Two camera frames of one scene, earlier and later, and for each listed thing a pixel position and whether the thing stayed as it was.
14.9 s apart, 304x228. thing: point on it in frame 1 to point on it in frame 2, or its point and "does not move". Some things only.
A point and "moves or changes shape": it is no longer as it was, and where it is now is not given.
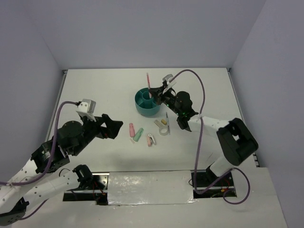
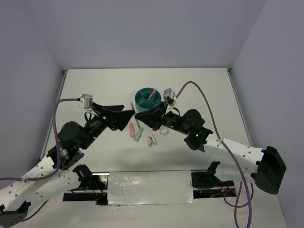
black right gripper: (158, 91) to (152, 118)
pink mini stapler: (150, 140) does not move
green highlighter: (137, 136) does not move
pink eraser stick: (132, 130) does not move
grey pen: (168, 124) moves or changes shape
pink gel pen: (149, 85) moves or changes shape
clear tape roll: (163, 131) does not move
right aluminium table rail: (229, 71) does not move
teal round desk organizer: (144, 105) does not move
